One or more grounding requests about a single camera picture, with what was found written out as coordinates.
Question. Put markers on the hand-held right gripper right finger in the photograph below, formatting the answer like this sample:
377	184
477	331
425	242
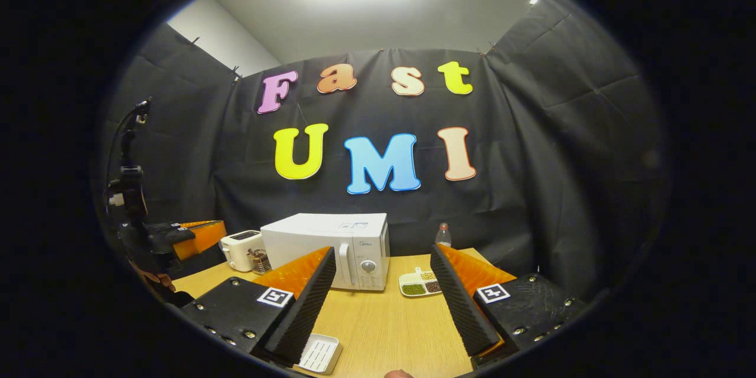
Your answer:
463	313

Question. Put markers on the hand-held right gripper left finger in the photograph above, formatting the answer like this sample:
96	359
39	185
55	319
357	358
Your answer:
304	313

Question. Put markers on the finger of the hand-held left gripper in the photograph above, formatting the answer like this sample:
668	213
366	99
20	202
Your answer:
207	236

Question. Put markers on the white divided bean dish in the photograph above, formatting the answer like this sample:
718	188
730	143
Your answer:
413	288

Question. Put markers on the white microwave oven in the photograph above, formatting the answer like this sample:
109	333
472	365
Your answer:
319	230

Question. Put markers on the white toaster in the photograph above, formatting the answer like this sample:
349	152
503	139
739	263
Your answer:
239	254

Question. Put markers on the white ribbed tray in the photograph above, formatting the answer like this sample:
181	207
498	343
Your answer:
322	354

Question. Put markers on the clear bottle with red label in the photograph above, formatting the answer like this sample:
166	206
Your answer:
443	238

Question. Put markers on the black backdrop cloth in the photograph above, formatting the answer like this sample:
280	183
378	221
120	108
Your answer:
561	159

